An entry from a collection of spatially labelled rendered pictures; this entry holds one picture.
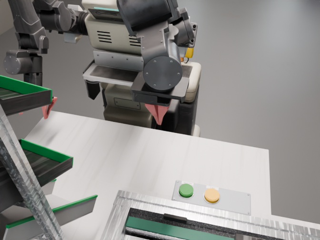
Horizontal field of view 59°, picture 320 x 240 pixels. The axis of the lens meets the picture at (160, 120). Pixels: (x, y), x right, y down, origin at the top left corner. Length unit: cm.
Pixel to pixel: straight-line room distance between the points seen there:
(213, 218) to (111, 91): 74
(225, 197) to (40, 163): 48
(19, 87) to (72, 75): 262
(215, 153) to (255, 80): 209
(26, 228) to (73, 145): 58
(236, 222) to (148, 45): 52
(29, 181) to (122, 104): 88
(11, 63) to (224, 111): 198
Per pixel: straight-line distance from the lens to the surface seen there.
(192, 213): 78
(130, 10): 44
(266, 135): 246
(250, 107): 269
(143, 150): 103
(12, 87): 52
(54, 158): 60
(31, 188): 46
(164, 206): 78
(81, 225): 89
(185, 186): 80
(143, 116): 125
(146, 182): 94
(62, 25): 106
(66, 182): 99
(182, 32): 90
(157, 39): 41
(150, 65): 40
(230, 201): 81
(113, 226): 76
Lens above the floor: 162
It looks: 42 degrees down
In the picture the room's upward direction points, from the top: straight up
